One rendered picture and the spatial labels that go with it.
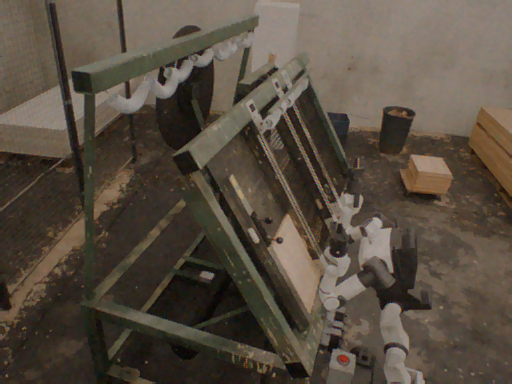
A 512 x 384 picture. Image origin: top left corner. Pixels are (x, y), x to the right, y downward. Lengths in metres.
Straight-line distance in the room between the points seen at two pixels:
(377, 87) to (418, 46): 0.90
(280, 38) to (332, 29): 1.59
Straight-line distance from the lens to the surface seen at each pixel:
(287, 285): 2.24
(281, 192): 2.42
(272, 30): 5.95
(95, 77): 1.86
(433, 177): 5.61
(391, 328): 2.65
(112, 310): 2.64
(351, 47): 7.42
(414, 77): 7.70
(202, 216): 1.83
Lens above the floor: 2.66
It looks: 30 degrees down
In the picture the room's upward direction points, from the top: 4 degrees clockwise
